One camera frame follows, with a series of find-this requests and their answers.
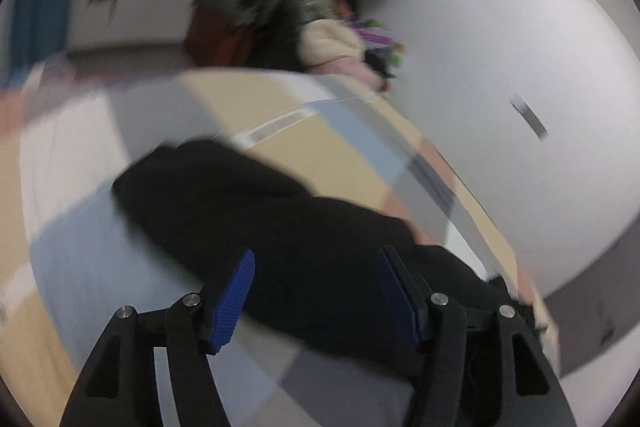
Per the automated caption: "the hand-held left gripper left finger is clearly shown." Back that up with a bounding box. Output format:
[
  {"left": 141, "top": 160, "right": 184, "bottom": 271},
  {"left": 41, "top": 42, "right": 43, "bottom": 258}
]
[{"left": 60, "top": 248, "right": 256, "bottom": 427}]

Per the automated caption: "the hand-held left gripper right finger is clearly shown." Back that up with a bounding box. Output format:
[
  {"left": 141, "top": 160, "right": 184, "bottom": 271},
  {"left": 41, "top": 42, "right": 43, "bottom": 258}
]
[{"left": 378, "top": 246, "right": 576, "bottom": 427}]

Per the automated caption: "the black coat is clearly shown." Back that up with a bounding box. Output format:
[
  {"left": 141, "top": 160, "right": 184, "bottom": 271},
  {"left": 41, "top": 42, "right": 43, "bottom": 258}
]
[{"left": 112, "top": 139, "right": 536, "bottom": 383}]

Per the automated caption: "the pile of mixed clothes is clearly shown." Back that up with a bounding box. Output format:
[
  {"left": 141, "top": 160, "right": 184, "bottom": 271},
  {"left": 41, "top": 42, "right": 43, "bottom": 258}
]
[{"left": 240, "top": 0, "right": 408, "bottom": 92}]

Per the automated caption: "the bed with checkered sheet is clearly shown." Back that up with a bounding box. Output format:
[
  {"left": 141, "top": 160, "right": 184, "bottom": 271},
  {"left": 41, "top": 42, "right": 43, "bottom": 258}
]
[{"left": 0, "top": 67, "right": 551, "bottom": 427}]

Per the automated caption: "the pink garment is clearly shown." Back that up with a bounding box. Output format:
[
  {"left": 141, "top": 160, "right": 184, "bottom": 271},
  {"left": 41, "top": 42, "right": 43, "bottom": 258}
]
[{"left": 310, "top": 57, "right": 386, "bottom": 92}]

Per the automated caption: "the purple printed package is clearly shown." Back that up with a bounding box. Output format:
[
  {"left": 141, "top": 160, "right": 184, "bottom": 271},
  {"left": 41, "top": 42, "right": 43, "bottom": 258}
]
[{"left": 357, "top": 21, "right": 398, "bottom": 50}]

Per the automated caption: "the cream fleece garment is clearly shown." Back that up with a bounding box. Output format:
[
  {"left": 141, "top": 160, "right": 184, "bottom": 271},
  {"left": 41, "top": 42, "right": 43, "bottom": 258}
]
[{"left": 300, "top": 19, "right": 366, "bottom": 68}]

